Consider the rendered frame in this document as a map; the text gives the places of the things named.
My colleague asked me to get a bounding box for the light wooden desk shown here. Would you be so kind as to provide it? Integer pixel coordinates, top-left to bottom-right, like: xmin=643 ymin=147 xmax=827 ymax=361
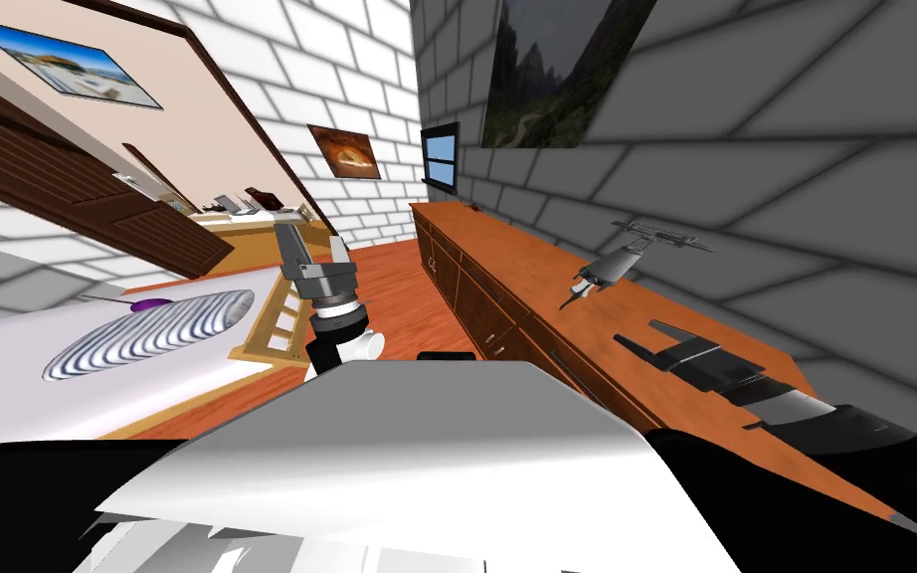
xmin=187 ymin=186 xmax=338 ymax=277

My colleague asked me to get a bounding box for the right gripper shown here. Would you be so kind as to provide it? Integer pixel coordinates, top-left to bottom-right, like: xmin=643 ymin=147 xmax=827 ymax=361
xmin=613 ymin=318 xmax=767 ymax=394

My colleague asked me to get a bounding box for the blue sky landscape picture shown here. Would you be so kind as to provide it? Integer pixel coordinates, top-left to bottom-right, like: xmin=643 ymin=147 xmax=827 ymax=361
xmin=0 ymin=13 xmax=165 ymax=111

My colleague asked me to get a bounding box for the dark mountain landscape picture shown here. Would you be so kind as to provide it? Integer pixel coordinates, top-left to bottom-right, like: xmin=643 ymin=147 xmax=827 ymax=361
xmin=479 ymin=0 xmax=658 ymax=151

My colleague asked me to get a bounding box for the dark brown wooden door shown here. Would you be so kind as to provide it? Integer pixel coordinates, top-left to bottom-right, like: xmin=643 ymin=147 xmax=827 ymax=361
xmin=0 ymin=63 xmax=237 ymax=281

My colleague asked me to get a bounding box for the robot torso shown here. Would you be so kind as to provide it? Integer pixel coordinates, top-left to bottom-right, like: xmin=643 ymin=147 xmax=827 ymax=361
xmin=72 ymin=349 xmax=746 ymax=573

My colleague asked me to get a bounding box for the black framed window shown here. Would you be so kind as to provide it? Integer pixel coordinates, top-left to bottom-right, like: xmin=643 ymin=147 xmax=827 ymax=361
xmin=420 ymin=120 xmax=460 ymax=196

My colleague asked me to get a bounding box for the long orange wooden sideboard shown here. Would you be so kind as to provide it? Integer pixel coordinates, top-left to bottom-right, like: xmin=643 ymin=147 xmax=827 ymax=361
xmin=410 ymin=201 xmax=909 ymax=526

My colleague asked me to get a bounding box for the orange cave picture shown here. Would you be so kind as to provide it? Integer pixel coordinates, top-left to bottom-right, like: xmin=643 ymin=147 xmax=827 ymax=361
xmin=306 ymin=123 xmax=384 ymax=182

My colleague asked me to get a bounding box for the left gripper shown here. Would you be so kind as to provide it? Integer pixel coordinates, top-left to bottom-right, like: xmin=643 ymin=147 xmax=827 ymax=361
xmin=273 ymin=222 xmax=361 ymax=303

